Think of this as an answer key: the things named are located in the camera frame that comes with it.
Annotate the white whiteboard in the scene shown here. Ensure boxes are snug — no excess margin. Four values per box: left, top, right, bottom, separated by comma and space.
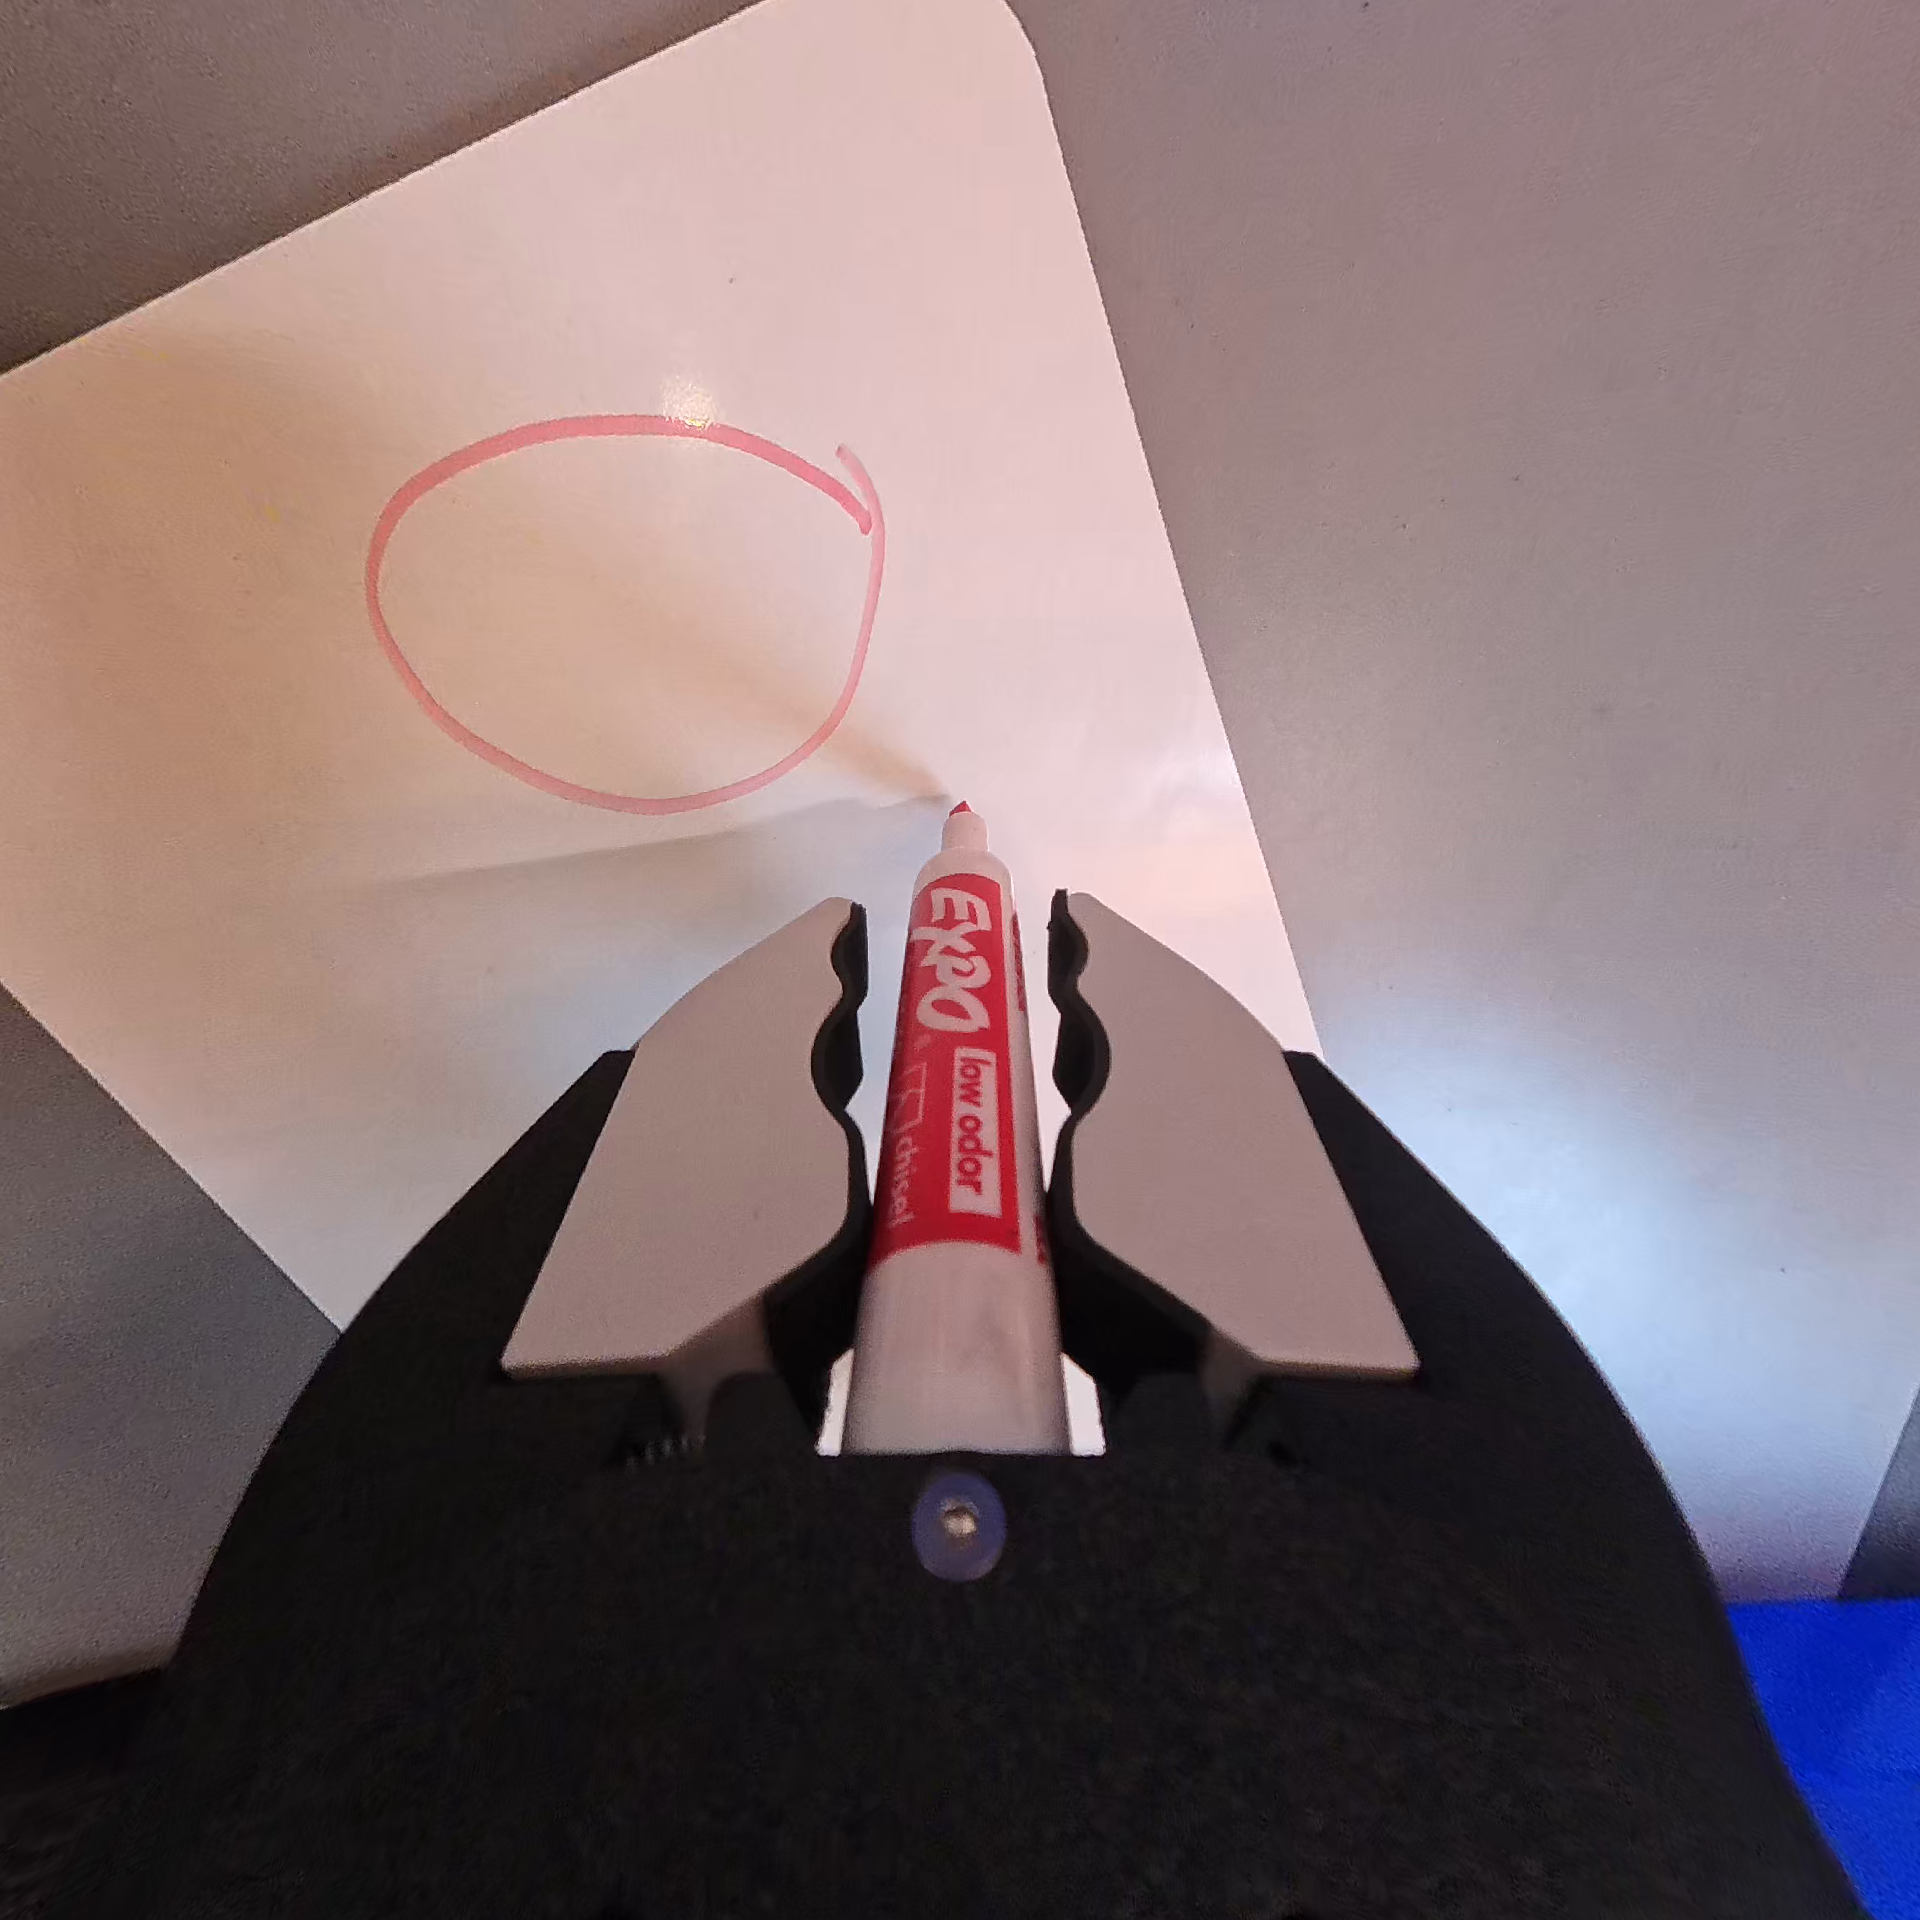
0, 0, 1326, 1332

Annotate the red dry-erase marker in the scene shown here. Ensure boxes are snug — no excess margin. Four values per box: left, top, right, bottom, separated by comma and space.
826, 797, 1087, 1458

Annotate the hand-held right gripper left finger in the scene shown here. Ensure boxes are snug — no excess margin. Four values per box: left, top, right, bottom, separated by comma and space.
502, 895, 879, 1393

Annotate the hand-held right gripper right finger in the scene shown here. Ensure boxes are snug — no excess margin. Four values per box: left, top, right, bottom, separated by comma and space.
1038, 889, 1425, 1401

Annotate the blue plastic bin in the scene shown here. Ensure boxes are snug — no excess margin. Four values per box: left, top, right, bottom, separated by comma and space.
1722, 1594, 1920, 1920

